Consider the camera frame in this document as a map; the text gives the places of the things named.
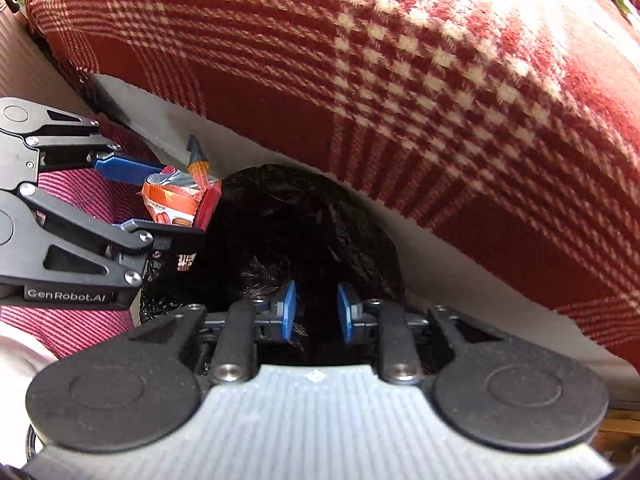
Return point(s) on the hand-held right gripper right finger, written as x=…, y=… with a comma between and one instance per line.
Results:
x=345, y=315

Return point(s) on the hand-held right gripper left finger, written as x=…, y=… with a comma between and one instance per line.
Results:
x=287, y=310

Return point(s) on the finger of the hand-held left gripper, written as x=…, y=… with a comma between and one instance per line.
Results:
x=125, y=170
x=170, y=235

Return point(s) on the orange snack wrapper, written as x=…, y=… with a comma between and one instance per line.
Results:
x=170, y=205

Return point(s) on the black trash bag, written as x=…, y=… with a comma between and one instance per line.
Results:
x=300, y=230

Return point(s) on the red plaid blanket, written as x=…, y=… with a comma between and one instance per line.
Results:
x=400, y=110

